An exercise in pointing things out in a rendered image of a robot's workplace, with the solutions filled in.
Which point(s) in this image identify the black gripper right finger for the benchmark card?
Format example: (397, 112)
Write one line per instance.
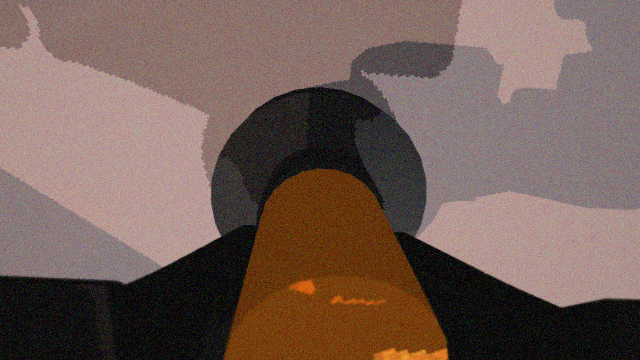
(485, 318)

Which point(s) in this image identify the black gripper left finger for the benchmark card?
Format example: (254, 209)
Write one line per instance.
(183, 311)

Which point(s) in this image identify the orange knob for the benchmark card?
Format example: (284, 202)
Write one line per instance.
(328, 280)

